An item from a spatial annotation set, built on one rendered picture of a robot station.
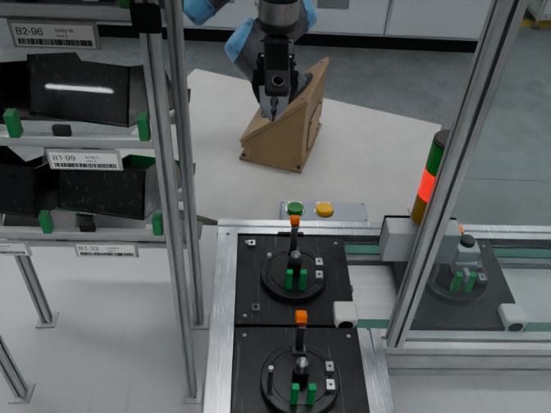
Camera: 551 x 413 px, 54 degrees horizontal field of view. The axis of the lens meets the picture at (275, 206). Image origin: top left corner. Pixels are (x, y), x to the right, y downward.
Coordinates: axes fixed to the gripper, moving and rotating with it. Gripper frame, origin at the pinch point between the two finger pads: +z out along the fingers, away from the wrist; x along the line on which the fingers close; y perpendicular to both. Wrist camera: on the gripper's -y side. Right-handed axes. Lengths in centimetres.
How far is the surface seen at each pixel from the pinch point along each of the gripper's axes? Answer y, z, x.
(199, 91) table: 72, 37, 23
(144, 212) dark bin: -37.6, -8.2, 19.3
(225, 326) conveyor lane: -32.2, 27.2, 8.5
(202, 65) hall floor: 250, 123, 40
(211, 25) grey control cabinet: 283, 110, 35
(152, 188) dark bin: -33.6, -9.5, 18.6
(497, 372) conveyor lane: -37, 36, -47
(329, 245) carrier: -10.8, 26.2, -13.6
